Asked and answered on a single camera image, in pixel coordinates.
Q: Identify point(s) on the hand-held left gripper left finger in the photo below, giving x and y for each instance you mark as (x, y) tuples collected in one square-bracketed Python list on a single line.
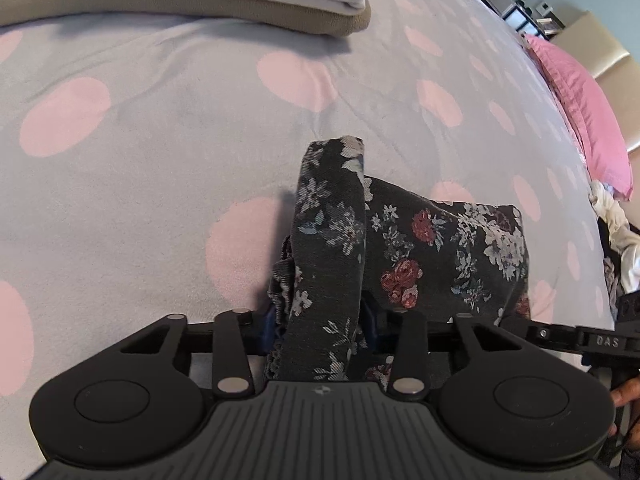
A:
[(269, 327)]

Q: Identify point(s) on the beige folded garment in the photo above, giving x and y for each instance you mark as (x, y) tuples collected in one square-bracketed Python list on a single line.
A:
[(250, 12)]

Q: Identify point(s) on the person's right hand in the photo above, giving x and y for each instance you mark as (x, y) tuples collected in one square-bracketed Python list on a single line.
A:
[(628, 400)]

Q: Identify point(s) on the dark floral garment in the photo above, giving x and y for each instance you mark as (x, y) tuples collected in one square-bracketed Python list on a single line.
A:
[(400, 260)]

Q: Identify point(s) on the polka dot bed cover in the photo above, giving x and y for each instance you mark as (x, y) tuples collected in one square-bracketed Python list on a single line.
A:
[(160, 160)]

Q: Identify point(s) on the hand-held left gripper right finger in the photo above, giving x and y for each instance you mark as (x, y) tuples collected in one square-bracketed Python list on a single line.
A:
[(371, 325)]

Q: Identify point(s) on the pile of white clothes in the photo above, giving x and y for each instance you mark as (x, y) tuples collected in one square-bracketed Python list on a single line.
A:
[(617, 220)]

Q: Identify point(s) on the pink pillow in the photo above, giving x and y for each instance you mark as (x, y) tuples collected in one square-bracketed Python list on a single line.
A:
[(585, 105)]

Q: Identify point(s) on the beige padded headboard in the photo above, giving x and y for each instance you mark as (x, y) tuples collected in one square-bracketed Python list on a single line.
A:
[(605, 45)]

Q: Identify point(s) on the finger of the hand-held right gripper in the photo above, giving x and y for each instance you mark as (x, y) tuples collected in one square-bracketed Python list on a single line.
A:
[(547, 334)]

